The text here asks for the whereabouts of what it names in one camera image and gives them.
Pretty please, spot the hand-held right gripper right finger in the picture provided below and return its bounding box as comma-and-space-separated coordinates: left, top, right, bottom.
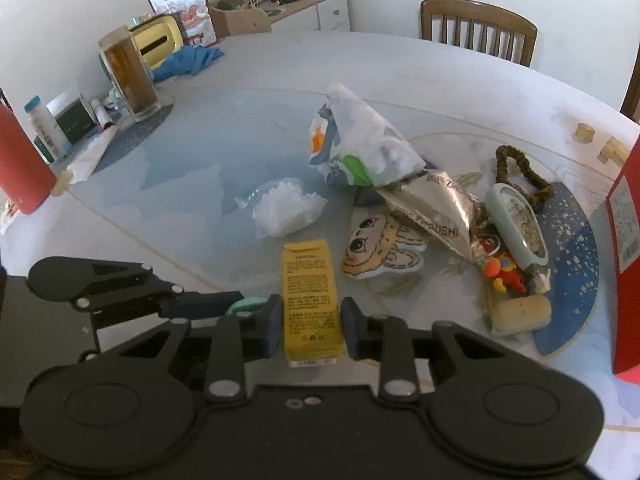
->
341, 298, 531, 404

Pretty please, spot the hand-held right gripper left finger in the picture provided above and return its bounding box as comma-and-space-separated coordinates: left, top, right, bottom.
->
80, 295, 285, 405

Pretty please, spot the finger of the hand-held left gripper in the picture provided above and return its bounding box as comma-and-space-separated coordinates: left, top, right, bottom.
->
75, 260, 246, 319

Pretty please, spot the mint green plastic ring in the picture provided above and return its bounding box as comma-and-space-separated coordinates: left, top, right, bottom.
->
225, 296, 266, 317

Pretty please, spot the yellow cardboard carton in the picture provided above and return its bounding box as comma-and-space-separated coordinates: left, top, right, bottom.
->
281, 240, 346, 367

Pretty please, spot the cartoon face plush toy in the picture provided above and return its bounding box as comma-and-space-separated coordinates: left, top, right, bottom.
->
341, 210, 428, 280

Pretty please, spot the white tissue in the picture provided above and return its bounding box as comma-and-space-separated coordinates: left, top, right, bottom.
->
235, 177, 328, 238

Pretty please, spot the white printed plastic bag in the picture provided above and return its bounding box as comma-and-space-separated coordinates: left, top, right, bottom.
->
307, 81, 441, 188

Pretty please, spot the red cardboard box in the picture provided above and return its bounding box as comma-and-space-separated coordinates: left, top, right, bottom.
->
605, 135, 640, 386

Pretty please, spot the silver foil snack bag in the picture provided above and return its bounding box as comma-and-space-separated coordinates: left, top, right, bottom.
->
377, 170, 488, 263

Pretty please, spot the red bottle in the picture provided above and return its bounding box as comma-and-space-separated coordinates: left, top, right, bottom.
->
0, 95, 58, 216

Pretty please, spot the light green oval case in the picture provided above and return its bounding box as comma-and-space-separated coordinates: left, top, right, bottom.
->
485, 182, 551, 271

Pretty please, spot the white bottle blue cap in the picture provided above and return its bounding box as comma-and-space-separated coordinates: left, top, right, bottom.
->
25, 95, 73, 161

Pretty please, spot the dark green box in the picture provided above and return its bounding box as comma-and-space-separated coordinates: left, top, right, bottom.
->
46, 87, 98, 146

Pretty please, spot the white cosmetic tube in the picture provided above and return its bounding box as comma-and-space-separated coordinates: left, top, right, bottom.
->
90, 97, 115, 133

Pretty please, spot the brown hair scrunchie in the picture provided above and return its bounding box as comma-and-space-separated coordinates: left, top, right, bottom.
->
495, 145, 556, 211

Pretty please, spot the glass jar brown liquid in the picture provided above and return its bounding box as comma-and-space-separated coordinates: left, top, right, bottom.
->
97, 25, 161, 123

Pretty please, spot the blue cloth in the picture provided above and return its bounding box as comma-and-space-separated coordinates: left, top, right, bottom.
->
152, 45, 226, 83

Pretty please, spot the yellow tissue box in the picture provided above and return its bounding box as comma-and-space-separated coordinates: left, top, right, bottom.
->
129, 12, 183, 71

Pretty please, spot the red white gift box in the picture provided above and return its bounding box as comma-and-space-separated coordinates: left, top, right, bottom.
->
145, 0, 218, 46

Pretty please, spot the white wooden sideboard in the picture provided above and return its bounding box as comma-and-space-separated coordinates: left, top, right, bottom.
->
265, 0, 352, 33

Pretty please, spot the wooden slatted chair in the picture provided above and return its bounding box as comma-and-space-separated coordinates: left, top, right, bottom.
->
419, 0, 538, 68

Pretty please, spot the wooden curved-back chair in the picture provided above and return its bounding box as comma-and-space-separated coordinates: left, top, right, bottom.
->
620, 60, 640, 123

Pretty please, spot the orange toy keychain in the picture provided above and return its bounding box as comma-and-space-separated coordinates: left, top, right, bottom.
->
475, 240, 531, 293

